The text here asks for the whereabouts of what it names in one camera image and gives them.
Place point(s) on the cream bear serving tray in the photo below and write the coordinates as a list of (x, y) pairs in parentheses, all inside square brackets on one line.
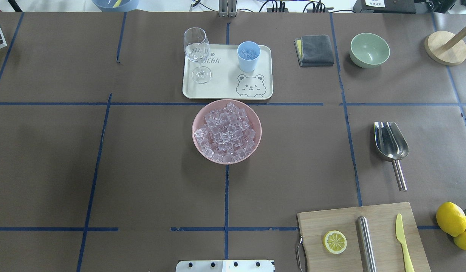
[(228, 81)]

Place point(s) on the grey folded cloth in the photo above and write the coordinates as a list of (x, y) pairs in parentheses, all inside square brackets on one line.
[(314, 51)]

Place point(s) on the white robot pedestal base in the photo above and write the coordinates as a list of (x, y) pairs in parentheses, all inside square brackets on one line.
[(225, 266)]

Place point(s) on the pink bowl of ice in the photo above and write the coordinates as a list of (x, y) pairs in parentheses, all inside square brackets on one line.
[(226, 131)]

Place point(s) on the green bowl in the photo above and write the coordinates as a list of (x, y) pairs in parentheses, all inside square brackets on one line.
[(367, 50)]

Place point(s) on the blue plastic cup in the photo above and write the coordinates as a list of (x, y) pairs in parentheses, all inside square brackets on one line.
[(248, 55)]

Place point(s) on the lemon half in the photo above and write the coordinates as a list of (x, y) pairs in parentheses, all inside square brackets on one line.
[(335, 242)]

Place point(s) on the metal ice scoop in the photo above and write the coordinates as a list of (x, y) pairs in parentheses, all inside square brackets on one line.
[(392, 147)]

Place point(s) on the clear wine glass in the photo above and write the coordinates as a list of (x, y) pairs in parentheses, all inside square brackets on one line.
[(197, 49)]

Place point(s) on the wooden stand round base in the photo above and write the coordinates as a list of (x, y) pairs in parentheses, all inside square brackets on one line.
[(446, 48)]

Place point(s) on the wooden cutting board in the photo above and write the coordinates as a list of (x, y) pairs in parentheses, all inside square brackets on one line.
[(387, 250)]

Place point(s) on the blue bowl with fork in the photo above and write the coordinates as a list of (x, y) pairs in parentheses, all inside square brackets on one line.
[(116, 5)]

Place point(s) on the yellow plastic knife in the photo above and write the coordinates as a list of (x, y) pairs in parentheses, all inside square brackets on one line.
[(399, 231)]

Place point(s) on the steel muddler black cap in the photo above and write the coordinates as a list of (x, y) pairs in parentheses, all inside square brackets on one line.
[(365, 245)]

